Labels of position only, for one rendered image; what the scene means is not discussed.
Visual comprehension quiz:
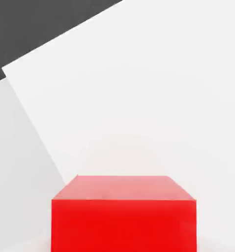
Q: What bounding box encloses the small red cube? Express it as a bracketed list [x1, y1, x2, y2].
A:
[51, 174, 197, 252]

